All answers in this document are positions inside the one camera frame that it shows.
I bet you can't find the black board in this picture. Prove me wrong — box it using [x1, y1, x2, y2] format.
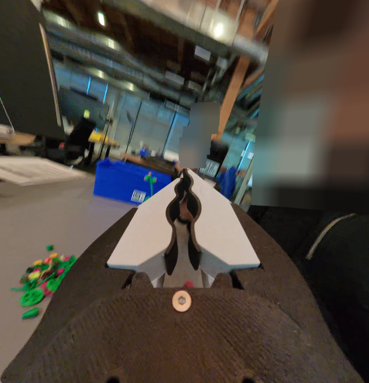
[0, 0, 63, 138]

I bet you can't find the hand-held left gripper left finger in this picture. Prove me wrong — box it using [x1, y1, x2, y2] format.
[107, 177, 188, 285]

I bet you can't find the pile of toy brick pieces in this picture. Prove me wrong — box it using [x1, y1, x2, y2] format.
[10, 253, 78, 307]

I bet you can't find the printed paper sheet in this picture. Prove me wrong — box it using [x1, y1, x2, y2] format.
[0, 156, 87, 186]

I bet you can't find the person's black jacket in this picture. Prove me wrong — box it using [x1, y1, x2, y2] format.
[247, 205, 369, 383]

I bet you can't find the wooden beam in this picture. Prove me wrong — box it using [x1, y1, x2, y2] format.
[216, 55, 252, 138]

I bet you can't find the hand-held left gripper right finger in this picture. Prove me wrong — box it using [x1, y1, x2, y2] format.
[184, 168, 261, 285]

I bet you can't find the blue plastic bin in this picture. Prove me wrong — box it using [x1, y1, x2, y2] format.
[93, 159, 173, 205]

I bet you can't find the black office chair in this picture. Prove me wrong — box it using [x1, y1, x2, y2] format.
[66, 117, 96, 165]

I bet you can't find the blue striped cloth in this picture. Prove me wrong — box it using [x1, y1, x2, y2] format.
[216, 166, 239, 201]

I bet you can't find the pink brick planter with succulent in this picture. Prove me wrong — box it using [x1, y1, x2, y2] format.
[142, 172, 158, 202]

